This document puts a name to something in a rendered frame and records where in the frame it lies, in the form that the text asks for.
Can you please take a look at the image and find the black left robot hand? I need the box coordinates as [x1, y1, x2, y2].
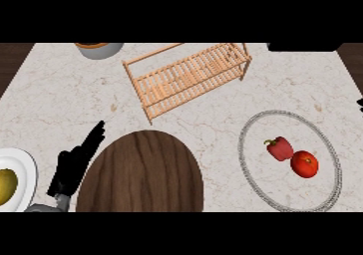
[46, 120, 106, 198]

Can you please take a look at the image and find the red tomato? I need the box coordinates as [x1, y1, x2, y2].
[288, 149, 319, 179]

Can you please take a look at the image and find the wooden tiered shelf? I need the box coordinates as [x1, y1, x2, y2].
[121, 42, 253, 127]

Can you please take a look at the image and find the white plate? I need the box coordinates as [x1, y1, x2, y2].
[0, 147, 38, 213]

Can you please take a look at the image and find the oval dark wooden cutting board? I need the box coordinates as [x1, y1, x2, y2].
[75, 129, 204, 213]

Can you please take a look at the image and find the yellow mango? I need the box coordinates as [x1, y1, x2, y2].
[0, 168, 19, 210]

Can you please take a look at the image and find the red bell pepper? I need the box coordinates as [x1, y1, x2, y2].
[262, 135, 294, 162]

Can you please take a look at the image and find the black appliance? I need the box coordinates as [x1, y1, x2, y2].
[265, 42, 343, 53]

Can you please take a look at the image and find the grey pot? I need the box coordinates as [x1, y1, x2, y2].
[72, 42, 126, 61]

